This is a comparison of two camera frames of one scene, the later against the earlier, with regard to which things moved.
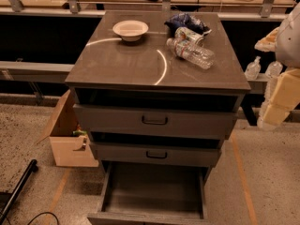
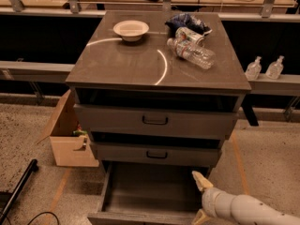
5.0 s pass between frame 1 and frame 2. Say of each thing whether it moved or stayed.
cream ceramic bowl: stayed
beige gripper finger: moved
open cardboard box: stayed
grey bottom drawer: stayed
